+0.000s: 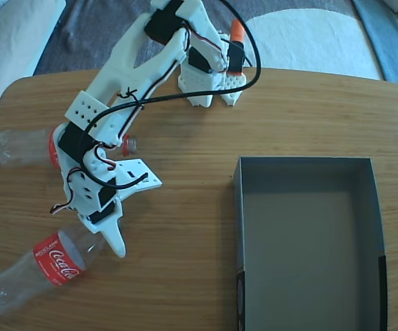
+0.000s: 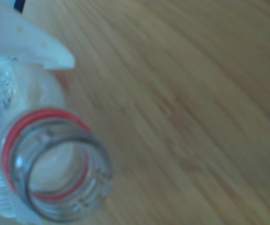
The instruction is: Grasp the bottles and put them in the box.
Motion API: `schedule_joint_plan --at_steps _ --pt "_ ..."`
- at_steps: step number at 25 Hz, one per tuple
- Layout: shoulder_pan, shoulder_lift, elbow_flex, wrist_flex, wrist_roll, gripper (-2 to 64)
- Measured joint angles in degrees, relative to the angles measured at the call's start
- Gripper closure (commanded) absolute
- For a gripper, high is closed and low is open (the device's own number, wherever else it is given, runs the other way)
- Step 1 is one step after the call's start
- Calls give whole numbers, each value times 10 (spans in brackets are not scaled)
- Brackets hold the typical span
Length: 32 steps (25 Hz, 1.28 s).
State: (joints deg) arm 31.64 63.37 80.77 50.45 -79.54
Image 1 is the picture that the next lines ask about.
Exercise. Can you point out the grey cardboard box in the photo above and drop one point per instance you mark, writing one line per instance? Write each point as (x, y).
(305, 241)

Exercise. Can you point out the light sofa cushion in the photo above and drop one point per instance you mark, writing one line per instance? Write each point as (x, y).
(9, 41)

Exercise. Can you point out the dark grey rug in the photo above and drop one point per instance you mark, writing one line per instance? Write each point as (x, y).
(88, 24)

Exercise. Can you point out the clear bottle Coca-Cola logo label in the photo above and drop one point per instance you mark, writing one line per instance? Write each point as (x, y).
(59, 262)

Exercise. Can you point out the flat white camera plate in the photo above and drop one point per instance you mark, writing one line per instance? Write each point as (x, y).
(133, 172)

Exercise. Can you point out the clear bottle red nutrition label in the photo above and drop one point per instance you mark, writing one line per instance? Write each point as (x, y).
(22, 148)

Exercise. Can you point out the blue cloth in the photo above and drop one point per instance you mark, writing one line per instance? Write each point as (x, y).
(391, 45)

